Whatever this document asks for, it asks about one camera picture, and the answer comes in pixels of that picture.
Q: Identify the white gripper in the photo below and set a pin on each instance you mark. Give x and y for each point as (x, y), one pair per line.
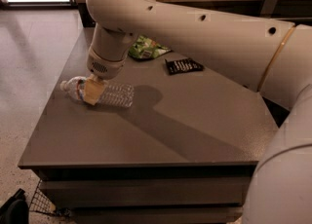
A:
(104, 67)

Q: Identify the clear plastic water bottle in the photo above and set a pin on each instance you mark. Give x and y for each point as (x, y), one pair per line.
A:
(115, 94)

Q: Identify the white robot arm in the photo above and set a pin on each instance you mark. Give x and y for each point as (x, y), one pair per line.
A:
(271, 57)

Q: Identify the green chip bag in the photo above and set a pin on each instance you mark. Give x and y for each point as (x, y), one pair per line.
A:
(145, 48)

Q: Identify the black snack wrapper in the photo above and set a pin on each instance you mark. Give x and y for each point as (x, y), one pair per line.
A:
(183, 66)

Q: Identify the grey drawer cabinet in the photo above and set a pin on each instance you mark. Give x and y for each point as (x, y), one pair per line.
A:
(183, 153)

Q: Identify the black object on floor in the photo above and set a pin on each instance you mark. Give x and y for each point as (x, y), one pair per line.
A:
(15, 210)

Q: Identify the black wire basket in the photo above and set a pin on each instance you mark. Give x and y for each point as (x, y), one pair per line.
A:
(41, 204)

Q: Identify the right metal wall bracket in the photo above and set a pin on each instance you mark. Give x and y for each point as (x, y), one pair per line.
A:
(267, 8)

